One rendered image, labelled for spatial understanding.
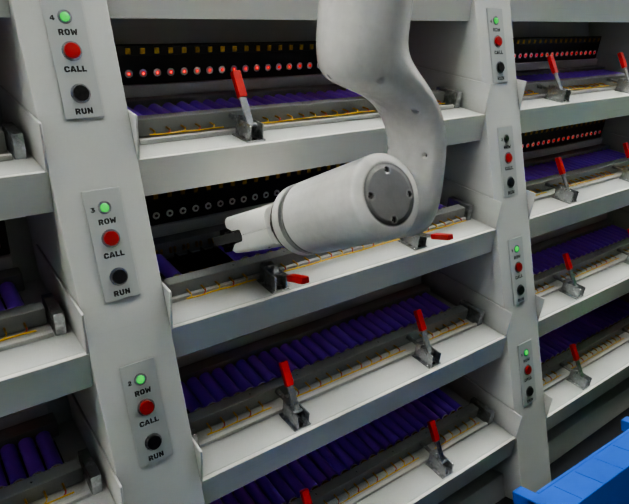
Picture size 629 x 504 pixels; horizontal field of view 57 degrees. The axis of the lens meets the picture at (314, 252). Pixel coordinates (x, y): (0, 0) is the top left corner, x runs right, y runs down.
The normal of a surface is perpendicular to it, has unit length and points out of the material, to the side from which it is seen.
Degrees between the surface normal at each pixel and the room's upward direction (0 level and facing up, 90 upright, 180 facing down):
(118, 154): 90
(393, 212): 82
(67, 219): 90
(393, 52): 104
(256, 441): 21
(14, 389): 111
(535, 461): 90
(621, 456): 0
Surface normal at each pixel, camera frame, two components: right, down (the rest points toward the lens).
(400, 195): 0.57, -0.11
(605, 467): -0.14, -0.98
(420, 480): 0.07, -0.89
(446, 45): -0.80, 0.22
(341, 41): -0.47, 0.29
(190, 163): 0.59, 0.40
